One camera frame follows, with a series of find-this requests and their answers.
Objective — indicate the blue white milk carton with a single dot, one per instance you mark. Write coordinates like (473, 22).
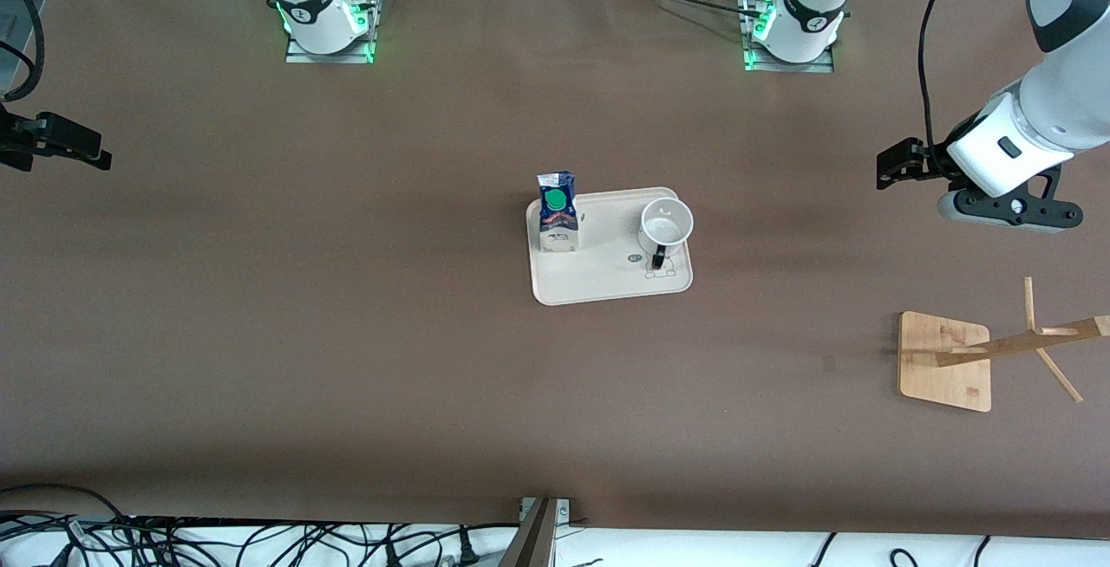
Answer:
(558, 220)

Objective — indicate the wooden cup rack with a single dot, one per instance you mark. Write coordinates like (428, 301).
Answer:
(945, 376)

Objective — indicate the aluminium profile bar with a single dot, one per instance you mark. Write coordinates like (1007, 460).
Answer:
(533, 541)

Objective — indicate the cream rabbit print tray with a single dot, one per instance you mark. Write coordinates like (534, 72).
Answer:
(598, 276)

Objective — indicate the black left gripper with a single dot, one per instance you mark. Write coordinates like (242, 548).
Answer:
(930, 159)

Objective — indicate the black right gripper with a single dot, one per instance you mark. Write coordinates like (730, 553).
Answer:
(19, 140)

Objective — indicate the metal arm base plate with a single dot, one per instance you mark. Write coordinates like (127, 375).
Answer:
(299, 56)
(815, 68)

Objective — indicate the black power plug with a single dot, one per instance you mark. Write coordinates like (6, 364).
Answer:
(468, 554)

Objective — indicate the small metal bracket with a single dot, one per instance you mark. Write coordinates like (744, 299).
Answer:
(564, 511)

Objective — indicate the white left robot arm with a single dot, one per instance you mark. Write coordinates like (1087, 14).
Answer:
(1067, 90)

